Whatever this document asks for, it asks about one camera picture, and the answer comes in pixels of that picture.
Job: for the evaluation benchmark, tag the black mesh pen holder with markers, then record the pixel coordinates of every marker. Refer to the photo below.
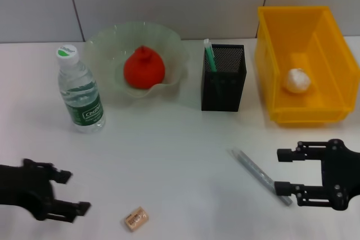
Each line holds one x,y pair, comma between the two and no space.
225,94

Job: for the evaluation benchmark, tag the tan eraser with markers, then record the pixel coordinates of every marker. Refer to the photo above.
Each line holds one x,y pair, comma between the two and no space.
136,219

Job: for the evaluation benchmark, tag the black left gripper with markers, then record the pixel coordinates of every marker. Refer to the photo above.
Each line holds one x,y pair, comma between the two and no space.
25,186

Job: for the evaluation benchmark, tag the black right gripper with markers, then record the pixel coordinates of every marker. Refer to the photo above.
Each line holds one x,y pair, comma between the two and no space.
343,175

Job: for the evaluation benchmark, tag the yellow plastic bin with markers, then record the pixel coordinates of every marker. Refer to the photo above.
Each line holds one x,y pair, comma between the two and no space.
329,54

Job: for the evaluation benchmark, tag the pale green glass fruit bowl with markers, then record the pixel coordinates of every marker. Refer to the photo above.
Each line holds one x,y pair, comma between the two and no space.
107,46

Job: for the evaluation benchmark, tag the grey marker pen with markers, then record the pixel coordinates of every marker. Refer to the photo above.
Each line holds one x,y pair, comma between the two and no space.
253,167

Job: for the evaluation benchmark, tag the clear green-label water bottle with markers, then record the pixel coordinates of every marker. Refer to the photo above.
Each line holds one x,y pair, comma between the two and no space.
81,96

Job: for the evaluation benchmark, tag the red tomato-shaped plush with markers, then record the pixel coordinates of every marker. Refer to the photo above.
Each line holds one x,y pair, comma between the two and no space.
144,68

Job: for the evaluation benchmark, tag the white paper ball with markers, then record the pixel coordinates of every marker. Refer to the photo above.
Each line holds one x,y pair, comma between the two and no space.
296,81

